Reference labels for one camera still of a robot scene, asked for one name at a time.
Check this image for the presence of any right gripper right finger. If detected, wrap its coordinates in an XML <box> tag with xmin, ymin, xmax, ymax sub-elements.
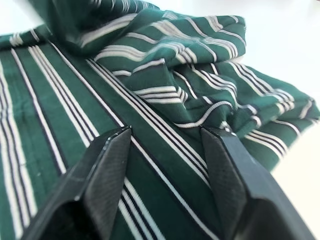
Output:
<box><xmin>200</xmin><ymin>126</ymin><xmax>316</xmax><ymax>240</ymax></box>

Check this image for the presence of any green striped T-shirt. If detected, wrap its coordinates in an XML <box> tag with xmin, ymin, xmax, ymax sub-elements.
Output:
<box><xmin>0</xmin><ymin>0</ymin><xmax>320</xmax><ymax>240</ymax></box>

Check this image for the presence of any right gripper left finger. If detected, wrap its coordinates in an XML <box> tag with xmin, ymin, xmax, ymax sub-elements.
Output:
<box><xmin>21</xmin><ymin>126</ymin><xmax>133</xmax><ymax>240</ymax></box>

